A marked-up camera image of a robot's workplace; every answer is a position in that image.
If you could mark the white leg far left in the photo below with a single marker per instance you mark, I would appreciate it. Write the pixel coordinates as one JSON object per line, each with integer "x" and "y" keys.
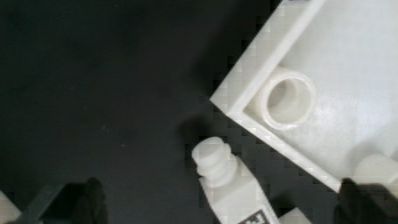
{"x": 9, "y": 211}

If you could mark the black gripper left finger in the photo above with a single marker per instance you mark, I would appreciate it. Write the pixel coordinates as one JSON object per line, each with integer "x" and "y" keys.
{"x": 68, "y": 204}

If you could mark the white square tabletop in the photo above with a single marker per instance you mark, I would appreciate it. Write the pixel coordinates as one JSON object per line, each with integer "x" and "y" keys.
{"x": 310, "y": 92}

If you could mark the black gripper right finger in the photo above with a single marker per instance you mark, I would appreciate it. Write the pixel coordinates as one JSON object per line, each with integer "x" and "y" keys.
{"x": 367, "y": 204}

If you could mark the white leg near tabletop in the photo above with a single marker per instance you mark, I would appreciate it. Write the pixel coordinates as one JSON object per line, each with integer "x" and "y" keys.
{"x": 232, "y": 188}

